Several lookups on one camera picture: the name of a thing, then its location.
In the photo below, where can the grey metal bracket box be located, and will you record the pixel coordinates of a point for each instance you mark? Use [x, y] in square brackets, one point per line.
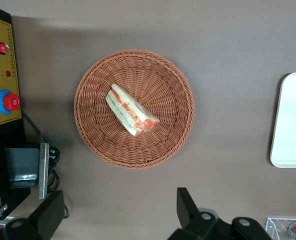
[20, 162]

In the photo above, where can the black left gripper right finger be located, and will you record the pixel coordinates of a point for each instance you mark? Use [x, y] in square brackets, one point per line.
[188, 212]

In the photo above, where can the clear acrylic can box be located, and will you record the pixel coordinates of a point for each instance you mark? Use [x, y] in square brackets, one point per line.
[275, 225]

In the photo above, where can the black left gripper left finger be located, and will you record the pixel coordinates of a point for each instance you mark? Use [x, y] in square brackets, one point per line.
[46, 215]

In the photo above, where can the plastic-wrapped triangle sandwich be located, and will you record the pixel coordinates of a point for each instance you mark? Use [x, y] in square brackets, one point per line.
[128, 110]

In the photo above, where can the cream rectangular plastic tray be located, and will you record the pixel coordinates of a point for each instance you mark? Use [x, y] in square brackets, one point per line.
[293, 120]

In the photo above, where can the red indicator light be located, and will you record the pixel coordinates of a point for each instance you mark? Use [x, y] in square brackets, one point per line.
[8, 74]

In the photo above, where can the round brown wicker basket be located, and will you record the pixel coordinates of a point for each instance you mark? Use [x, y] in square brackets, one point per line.
[138, 150]

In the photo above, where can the black yellow-panel control box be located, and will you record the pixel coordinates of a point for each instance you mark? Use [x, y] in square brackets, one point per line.
[3, 135]

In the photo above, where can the red emergency stop button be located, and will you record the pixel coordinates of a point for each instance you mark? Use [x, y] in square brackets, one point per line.
[10, 102]

